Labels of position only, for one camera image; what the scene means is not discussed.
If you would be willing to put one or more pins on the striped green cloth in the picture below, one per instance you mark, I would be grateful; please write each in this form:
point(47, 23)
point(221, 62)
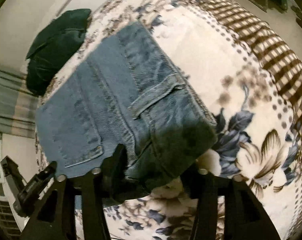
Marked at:
point(8, 100)

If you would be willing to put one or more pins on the dark green padded jacket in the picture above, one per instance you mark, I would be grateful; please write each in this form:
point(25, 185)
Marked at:
point(53, 55)

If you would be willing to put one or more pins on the brown checked bed sheet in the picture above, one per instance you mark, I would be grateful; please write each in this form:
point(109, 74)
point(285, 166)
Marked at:
point(265, 42)

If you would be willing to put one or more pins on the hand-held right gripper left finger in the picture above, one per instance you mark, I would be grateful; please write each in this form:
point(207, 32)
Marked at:
point(113, 170)

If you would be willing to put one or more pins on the floral printed blanket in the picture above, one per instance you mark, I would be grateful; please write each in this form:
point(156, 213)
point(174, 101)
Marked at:
point(203, 67)

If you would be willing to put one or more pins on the blue denim pants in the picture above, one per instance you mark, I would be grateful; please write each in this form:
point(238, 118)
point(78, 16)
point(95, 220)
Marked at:
point(103, 92)

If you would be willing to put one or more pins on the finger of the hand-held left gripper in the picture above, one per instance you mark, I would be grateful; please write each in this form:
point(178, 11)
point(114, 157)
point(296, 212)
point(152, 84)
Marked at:
point(12, 177)
point(31, 192)

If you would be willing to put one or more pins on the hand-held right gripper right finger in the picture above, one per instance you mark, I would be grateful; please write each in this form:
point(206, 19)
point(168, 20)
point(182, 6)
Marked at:
point(208, 192)

